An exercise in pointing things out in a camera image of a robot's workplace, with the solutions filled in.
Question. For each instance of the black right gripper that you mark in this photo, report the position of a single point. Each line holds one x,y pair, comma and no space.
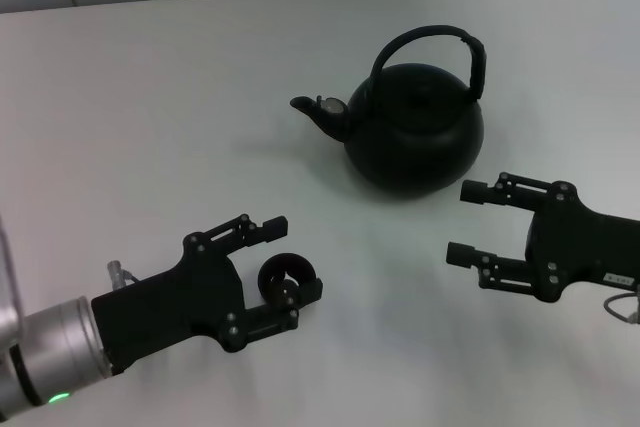
580,247

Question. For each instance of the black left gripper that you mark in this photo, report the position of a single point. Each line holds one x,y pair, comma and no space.
170,307

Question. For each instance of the small black teacup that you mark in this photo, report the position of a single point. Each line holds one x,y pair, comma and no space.
287,264

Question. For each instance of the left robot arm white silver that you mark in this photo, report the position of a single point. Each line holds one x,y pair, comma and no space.
55,342

